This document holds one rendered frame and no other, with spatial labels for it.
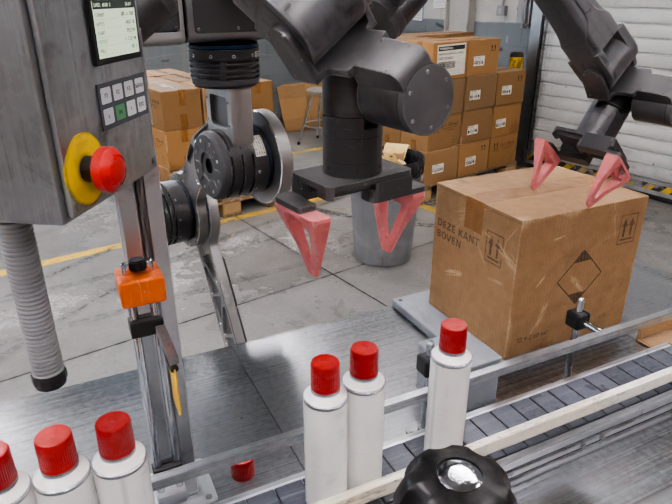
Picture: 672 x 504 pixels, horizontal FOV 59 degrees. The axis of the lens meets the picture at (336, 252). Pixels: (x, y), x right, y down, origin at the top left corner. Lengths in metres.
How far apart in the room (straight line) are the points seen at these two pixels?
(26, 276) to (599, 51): 0.78
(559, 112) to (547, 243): 4.42
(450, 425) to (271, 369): 0.41
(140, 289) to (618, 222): 0.85
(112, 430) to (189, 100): 3.49
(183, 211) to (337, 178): 1.15
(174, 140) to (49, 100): 3.50
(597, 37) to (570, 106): 4.45
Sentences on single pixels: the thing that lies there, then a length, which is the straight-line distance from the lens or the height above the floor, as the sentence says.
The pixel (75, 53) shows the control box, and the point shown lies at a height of 1.41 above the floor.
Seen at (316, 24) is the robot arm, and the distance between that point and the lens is 0.50.
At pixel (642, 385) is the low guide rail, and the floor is 0.91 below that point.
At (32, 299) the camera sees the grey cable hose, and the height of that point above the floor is 1.18.
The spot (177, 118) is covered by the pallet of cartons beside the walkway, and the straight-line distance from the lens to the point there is 3.98.
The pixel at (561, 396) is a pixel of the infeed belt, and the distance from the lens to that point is 1.01.
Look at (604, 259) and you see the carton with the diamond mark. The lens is 1.19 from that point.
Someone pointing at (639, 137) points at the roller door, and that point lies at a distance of 5.13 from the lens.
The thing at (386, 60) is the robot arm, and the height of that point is 1.41.
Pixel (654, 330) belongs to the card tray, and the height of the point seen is 0.84.
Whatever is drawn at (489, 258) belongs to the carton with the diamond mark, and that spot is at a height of 1.03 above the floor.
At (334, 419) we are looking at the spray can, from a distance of 0.68.
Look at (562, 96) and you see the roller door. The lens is 5.45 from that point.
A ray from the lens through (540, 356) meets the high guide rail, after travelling 0.95.
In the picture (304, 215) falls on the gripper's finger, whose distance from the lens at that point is 0.54.
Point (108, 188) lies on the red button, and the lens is 0.52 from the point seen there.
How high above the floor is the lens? 1.46
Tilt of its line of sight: 24 degrees down
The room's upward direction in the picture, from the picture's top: straight up
